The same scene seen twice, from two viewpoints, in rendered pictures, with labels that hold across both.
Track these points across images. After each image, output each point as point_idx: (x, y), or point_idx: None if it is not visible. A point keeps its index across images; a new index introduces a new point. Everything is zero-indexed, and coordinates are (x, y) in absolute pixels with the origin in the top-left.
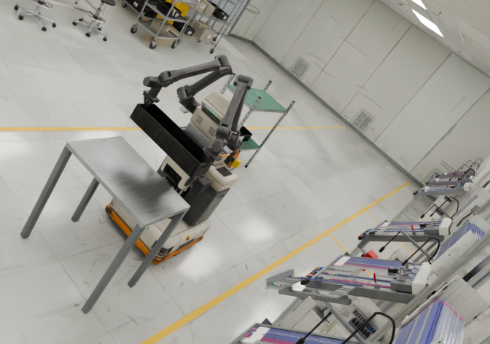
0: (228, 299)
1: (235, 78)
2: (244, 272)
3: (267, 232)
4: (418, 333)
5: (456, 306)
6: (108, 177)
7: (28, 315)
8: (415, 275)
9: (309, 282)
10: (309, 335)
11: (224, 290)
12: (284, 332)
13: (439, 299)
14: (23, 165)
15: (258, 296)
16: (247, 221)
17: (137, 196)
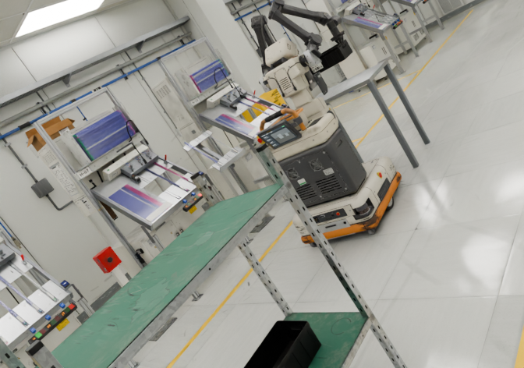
0: (270, 245)
1: (266, 17)
2: (252, 276)
3: (202, 366)
4: (209, 69)
5: (182, 79)
6: (351, 78)
7: (384, 146)
8: (135, 157)
9: (157, 349)
10: (230, 125)
11: (274, 245)
12: (241, 129)
13: (190, 75)
14: (500, 139)
15: (238, 271)
16: (238, 347)
17: (331, 90)
